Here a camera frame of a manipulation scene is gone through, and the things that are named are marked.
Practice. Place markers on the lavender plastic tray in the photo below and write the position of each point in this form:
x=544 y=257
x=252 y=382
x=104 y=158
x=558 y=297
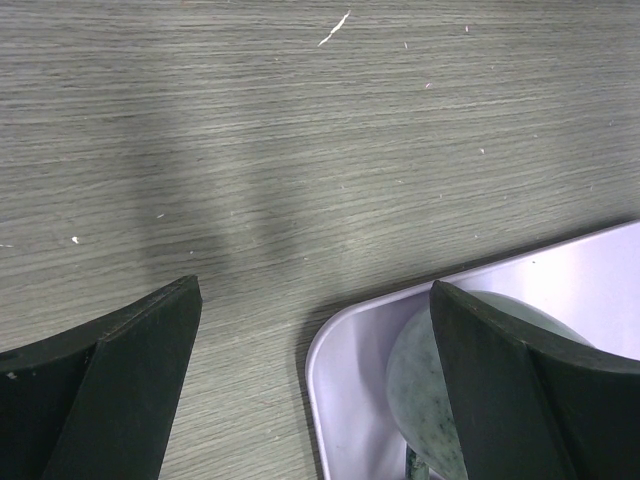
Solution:
x=590 y=283

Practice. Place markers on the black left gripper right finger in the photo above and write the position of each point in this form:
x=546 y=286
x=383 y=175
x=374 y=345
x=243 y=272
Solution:
x=529 y=403

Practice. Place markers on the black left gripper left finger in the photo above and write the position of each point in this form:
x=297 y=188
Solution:
x=98 y=401

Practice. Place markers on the grey ceramic mug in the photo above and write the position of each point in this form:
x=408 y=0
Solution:
x=417 y=396

